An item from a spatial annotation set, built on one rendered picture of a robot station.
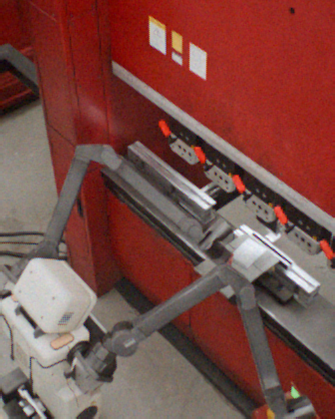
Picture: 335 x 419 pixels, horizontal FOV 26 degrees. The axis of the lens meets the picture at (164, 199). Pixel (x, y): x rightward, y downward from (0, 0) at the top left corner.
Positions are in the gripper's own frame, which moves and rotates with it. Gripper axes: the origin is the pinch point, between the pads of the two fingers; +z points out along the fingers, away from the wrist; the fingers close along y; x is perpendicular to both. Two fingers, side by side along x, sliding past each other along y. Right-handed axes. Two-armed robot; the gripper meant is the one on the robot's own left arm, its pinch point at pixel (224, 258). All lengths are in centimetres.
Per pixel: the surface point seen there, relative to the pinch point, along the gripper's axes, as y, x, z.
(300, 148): -13, -41, -36
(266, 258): -6.0, -10.3, 14.3
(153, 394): 25, 69, 83
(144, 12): 62, -47, -48
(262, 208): -1.1, -22.4, -5.3
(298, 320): -27.1, -0.5, 23.3
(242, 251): 2.1, -6.6, 11.8
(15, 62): 133, -7, -14
